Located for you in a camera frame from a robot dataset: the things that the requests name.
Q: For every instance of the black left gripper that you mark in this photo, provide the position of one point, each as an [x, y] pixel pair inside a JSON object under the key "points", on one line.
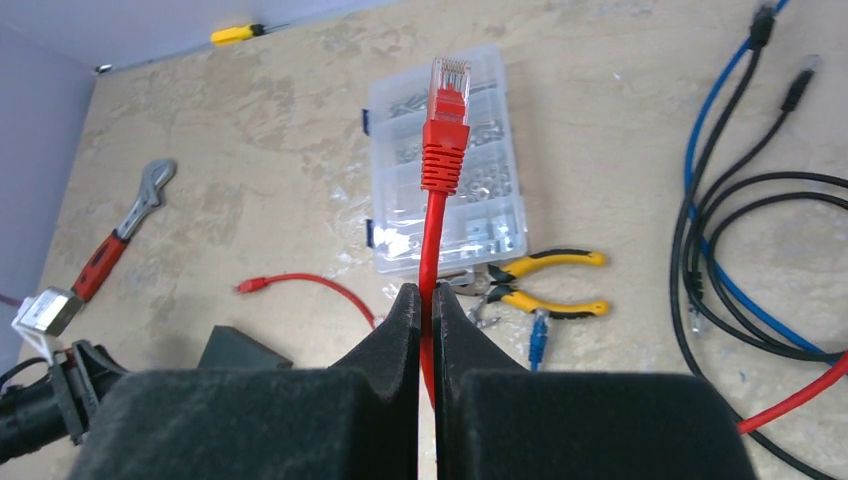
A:
{"points": [[61, 404]]}

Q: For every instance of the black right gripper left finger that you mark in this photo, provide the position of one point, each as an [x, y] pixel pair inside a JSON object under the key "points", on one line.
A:
{"points": [[356, 419]]}

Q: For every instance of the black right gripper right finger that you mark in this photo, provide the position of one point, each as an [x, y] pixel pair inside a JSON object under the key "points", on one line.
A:
{"points": [[497, 420]]}

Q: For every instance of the black network switch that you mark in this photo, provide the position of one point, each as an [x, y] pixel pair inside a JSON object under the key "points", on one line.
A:
{"points": [[231, 349]]}

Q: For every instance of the clear plastic parts box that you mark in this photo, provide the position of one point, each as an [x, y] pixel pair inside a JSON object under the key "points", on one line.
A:
{"points": [[440, 134]]}

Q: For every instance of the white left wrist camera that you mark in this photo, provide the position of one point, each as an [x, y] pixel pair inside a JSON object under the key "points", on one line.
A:
{"points": [[41, 319]]}

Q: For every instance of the red handled adjustable wrench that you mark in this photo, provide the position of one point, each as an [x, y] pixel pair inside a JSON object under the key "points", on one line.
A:
{"points": [[150, 197]]}

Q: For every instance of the yellow handled screwdriver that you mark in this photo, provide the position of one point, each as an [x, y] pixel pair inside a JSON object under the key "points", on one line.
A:
{"points": [[242, 33]]}

